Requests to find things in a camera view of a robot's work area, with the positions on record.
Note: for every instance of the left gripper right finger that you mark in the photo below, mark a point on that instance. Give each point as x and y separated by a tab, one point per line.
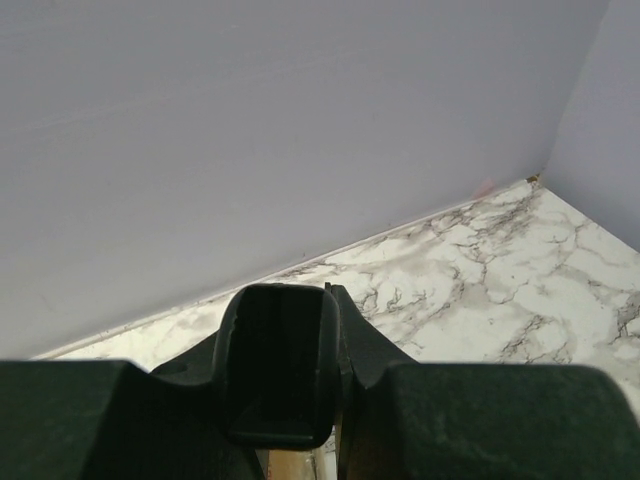
402	419

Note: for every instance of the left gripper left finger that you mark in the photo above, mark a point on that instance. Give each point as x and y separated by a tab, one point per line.
110	419

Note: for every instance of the orange utility knife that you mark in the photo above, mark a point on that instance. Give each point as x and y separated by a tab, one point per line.
275	373

